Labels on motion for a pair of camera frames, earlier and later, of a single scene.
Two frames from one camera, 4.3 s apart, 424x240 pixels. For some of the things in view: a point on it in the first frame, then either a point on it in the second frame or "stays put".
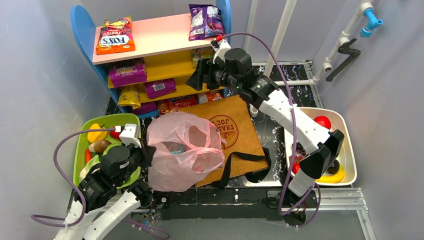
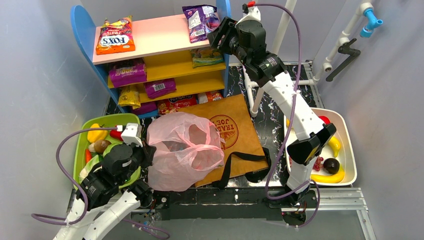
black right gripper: x=206 y=74 → x=219 y=36
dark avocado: x=334 y=167 stays put
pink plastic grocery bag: x=185 y=147 stays put
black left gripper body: x=145 y=152 stays put
